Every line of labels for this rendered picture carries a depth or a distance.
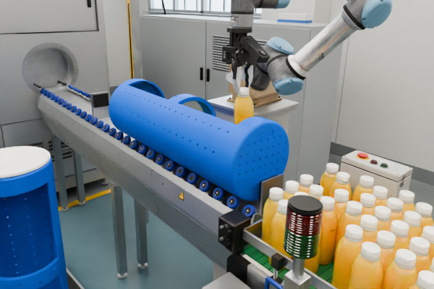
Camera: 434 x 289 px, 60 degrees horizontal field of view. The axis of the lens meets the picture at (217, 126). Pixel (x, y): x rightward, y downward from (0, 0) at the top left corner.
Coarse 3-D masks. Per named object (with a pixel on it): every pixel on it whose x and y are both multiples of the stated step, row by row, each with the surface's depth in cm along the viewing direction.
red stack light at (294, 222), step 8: (288, 208) 67; (288, 216) 67; (296, 216) 65; (304, 216) 65; (312, 216) 65; (320, 216) 66; (288, 224) 68; (296, 224) 66; (304, 224) 65; (312, 224) 65; (320, 224) 67; (296, 232) 66; (304, 232) 66; (312, 232) 66
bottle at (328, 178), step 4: (324, 172) 126; (328, 172) 124; (332, 172) 123; (336, 172) 124; (324, 176) 125; (328, 176) 123; (332, 176) 123; (320, 180) 126; (324, 180) 124; (328, 180) 123; (332, 180) 123; (320, 184) 126; (324, 184) 124; (328, 184) 123; (324, 188) 124; (328, 188) 124; (324, 192) 125; (328, 192) 124; (328, 196) 124
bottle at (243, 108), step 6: (240, 96) 125; (246, 96) 125; (234, 102) 128; (240, 102) 125; (246, 102) 125; (252, 102) 127; (234, 108) 127; (240, 108) 125; (246, 108) 125; (252, 108) 126; (234, 114) 128; (240, 114) 126; (246, 114) 126; (252, 114) 127; (234, 120) 129; (240, 120) 127
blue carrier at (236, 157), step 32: (128, 96) 168; (160, 96) 192; (192, 96) 152; (128, 128) 168; (160, 128) 146; (192, 128) 132; (224, 128) 123; (256, 128) 119; (192, 160) 132; (224, 160) 119; (256, 160) 123; (256, 192) 128
